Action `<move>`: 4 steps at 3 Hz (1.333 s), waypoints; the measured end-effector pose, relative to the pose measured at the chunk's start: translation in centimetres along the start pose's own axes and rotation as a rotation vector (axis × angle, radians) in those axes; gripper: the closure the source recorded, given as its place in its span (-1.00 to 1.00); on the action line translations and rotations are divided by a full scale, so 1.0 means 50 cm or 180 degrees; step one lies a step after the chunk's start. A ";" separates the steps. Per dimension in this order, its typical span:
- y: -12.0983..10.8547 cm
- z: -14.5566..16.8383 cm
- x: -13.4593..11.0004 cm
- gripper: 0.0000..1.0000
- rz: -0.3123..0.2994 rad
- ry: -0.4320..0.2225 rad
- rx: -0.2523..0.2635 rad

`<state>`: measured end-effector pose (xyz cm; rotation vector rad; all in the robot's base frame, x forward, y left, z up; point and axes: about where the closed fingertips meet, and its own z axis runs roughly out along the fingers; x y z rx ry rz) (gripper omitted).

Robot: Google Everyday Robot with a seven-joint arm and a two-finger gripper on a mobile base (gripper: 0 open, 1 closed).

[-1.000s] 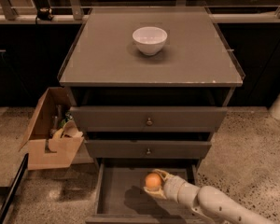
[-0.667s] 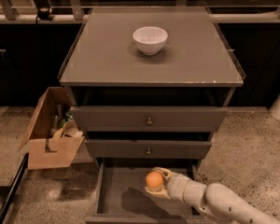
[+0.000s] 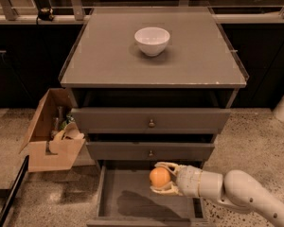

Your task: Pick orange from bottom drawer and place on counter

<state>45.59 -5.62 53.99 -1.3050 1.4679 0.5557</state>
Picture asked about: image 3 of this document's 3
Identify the grey drawer cabinet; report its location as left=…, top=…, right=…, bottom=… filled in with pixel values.
left=58, top=6, right=250, bottom=163

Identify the brass top drawer knob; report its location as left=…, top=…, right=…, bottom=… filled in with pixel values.
left=148, top=119, right=155, bottom=128

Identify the green bottle in box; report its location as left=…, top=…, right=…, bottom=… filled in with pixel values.
left=60, top=113, right=75, bottom=130

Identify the small black device on ledge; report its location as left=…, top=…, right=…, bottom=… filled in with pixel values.
left=38, top=8, right=54, bottom=21

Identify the grey top drawer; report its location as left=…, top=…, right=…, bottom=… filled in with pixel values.
left=71, top=108, right=230, bottom=134

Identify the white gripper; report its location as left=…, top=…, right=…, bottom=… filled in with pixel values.
left=151, top=162, right=202, bottom=198

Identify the brown cardboard box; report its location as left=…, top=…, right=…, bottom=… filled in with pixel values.
left=19, top=88, right=85, bottom=172

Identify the white ceramic bowl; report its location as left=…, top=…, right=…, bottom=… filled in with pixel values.
left=134, top=27, right=170, bottom=57

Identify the crumpled paper in box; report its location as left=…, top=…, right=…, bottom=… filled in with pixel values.
left=53, top=122, right=84, bottom=141

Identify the grey open bottom drawer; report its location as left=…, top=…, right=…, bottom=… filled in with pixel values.
left=87, top=161, right=210, bottom=227

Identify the grey middle drawer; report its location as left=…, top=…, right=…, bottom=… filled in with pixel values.
left=86, top=142, right=214, bottom=161

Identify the orange fruit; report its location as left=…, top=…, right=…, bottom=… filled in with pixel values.
left=150, top=167, right=170, bottom=187

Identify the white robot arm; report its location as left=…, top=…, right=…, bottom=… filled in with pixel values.
left=150, top=162, right=284, bottom=227

